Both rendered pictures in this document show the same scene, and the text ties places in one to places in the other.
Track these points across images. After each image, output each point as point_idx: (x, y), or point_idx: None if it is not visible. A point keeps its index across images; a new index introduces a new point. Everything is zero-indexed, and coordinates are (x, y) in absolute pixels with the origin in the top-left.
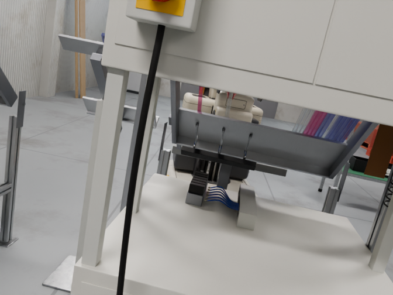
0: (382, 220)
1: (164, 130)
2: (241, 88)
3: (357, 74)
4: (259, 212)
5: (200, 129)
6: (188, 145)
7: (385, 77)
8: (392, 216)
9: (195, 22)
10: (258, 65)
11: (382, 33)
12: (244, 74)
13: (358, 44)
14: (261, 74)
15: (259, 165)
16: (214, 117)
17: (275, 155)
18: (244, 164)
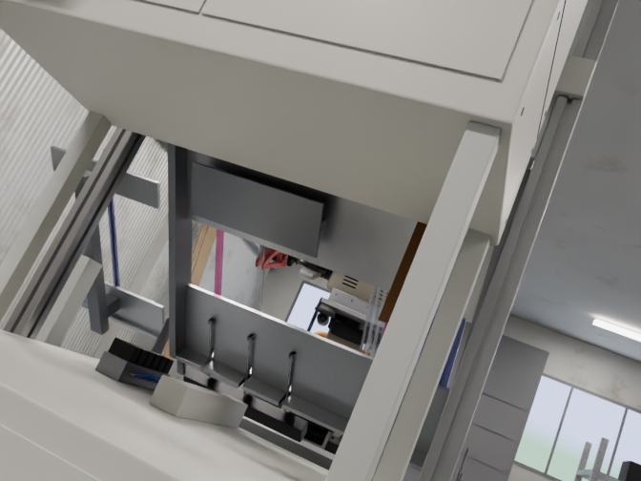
0: (431, 457)
1: (164, 330)
2: (108, 17)
3: (257, 2)
4: (226, 429)
5: (217, 335)
6: (193, 363)
7: (292, 7)
8: (408, 393)
9: None
10: None
11: None
12: (118, 0)
13: None
14: (138, 1)
15: (331, 463)
16: (237, 308)
17: (338, 412)
18: (282, 423)
